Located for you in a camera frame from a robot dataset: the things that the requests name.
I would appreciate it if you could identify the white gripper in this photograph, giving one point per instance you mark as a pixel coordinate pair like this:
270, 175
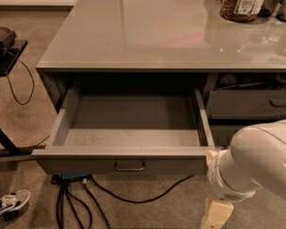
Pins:
219, 182

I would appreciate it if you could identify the grey top drawer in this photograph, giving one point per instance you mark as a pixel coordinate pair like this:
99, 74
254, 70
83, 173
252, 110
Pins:
128, 134

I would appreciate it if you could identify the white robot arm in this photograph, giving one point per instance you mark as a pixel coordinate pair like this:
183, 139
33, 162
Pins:
255, 159

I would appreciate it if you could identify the right top drawer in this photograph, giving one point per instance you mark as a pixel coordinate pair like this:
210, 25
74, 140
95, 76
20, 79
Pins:
247, 104

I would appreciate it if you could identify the blue power box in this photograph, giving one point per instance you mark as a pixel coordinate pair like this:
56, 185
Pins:
72, 178

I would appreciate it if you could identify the grey counter cabinet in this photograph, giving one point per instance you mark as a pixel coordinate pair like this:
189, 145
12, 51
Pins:
158, 36

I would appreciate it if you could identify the white sneaker lower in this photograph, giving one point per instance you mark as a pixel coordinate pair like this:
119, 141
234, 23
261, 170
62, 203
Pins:
10, 204

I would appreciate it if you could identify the jar of nuts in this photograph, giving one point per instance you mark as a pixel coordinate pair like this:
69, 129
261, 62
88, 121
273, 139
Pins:
240, 10

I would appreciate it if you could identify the dark glass container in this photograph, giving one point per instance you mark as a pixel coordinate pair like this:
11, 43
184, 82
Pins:
268, 8

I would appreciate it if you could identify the black device on stand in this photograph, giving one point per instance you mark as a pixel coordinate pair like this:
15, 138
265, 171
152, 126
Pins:
7, 39

